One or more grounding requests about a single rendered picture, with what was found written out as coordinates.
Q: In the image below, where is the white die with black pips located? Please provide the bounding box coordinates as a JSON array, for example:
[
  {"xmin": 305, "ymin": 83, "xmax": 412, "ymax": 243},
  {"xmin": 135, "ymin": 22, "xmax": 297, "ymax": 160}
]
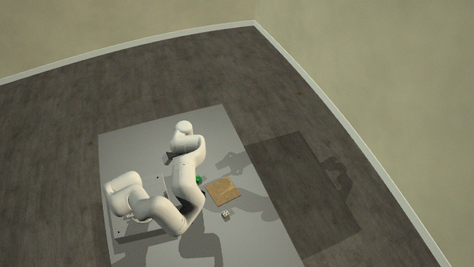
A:
[{"xmin": 221, "ymin": 210, "xmax": 229, "ymax": 219}]

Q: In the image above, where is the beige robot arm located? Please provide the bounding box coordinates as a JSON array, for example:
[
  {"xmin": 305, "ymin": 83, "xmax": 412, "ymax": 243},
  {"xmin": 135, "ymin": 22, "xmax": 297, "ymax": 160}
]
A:
[{"xmin": 103, "ymin": 120, "xmax": 206, "ymax": 237}]

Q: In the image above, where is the tan mottled mat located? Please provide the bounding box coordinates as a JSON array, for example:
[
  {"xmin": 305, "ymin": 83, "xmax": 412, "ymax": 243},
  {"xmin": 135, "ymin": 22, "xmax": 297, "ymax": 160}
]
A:
[{"xmin": 205, "ymin": 176, "xmax": 241, "ymax": 206}]

